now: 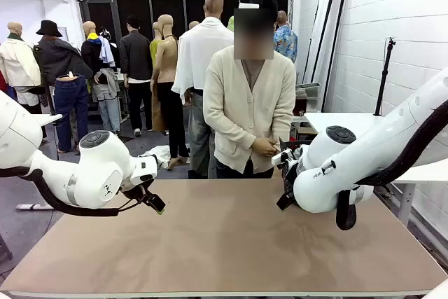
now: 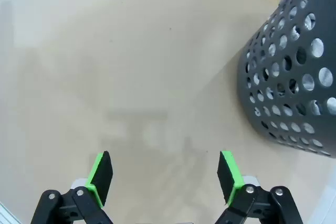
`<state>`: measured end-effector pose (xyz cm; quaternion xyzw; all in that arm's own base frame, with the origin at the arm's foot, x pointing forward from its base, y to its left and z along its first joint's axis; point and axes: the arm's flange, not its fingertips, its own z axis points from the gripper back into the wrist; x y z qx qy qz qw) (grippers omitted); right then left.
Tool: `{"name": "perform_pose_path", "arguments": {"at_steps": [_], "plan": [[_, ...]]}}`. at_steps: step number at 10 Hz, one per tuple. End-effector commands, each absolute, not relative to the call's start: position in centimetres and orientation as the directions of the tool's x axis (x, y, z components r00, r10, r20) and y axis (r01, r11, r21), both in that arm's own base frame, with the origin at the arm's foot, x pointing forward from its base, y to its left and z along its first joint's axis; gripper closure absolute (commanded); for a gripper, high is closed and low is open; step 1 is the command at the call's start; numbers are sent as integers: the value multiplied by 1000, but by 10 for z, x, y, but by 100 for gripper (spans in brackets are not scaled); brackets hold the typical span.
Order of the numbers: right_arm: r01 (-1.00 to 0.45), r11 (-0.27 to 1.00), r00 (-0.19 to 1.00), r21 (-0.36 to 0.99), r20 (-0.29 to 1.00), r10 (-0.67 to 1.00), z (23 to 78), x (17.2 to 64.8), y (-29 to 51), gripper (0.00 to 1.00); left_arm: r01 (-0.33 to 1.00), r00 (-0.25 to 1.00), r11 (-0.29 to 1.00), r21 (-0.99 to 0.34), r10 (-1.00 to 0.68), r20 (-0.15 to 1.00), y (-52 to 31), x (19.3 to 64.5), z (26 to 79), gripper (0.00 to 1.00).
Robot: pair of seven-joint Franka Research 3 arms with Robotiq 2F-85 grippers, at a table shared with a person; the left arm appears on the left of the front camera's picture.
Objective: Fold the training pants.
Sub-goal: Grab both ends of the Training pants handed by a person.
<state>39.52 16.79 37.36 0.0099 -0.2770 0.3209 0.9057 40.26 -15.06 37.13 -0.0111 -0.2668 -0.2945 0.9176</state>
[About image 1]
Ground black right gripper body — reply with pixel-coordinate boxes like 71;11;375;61
279;154;305;205

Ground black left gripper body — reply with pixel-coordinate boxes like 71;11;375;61
120;176;155;205

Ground person's right forearm cream sleeve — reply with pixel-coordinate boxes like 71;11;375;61
204;109;259;151

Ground person's left hand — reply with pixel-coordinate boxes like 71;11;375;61
266;137;281;155

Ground person's right hand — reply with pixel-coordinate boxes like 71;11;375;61
251;137;274;158

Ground white cloth on floor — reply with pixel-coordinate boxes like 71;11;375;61
139;144;172;169

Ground white side table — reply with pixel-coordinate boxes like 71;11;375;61
15;113;64;211
303;111;448;228

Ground dark brown box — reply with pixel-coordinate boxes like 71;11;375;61
293;92;309;117

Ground person in cream cardigan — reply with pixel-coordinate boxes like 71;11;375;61
202;0;298;179

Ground person in black shirt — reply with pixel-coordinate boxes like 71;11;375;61
118;14;155;138

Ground mannequin in blue floral shirt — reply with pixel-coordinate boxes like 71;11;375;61
273;10;299;65

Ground bare tan mannequin black trousers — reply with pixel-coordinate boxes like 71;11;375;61
150;14;192;171

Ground dark metal stand foot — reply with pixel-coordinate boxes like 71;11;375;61
0;232;14;261

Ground black tripod stand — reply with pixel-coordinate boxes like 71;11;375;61
373;36;398;117

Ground mannequin in yellow top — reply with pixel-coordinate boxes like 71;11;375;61
149;21;165;132

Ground mannequin with yellow blue scarf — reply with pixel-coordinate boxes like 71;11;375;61
80;20;122;135

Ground black framed reflector panel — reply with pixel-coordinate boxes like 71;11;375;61
311;0;350;113
302;0;339;85

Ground mannequin with black bucket hat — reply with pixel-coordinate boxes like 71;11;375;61
33;20;95;155

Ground mannequin in white shirt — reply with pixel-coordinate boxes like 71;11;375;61
170;0;239;180

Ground mannequin in cream jacket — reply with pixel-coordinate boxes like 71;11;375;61
0;21;42;106

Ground thin black camera cable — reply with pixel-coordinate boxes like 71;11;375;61
117;178;155;213

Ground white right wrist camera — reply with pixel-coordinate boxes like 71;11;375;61
271;148;295;169

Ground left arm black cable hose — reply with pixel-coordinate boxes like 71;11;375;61
0;167;122;218

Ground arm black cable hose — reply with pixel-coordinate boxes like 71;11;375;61
335;101;448;232
0;167;122;218

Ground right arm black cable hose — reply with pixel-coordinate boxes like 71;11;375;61
335;101;448;232

